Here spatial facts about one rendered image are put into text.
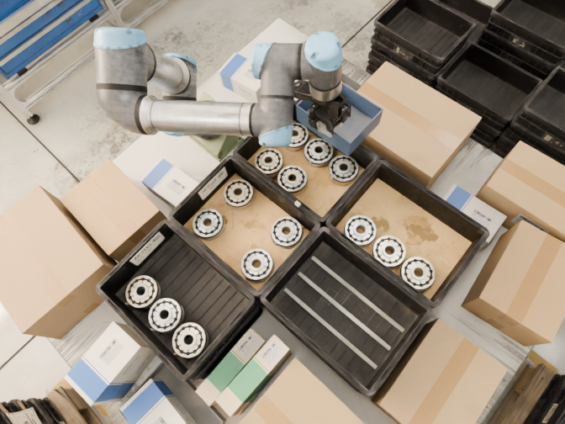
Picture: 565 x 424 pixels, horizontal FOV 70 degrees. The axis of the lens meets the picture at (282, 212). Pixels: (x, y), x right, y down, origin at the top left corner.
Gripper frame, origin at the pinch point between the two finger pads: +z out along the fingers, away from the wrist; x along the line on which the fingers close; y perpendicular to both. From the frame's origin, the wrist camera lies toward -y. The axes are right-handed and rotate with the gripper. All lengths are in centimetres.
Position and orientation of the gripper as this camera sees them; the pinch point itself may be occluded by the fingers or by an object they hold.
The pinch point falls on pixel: (322, 127)
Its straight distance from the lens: 117.5
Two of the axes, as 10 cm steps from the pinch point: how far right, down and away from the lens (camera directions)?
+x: 6.9, -7.1, 1.4
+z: 1.3, 3.1, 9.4
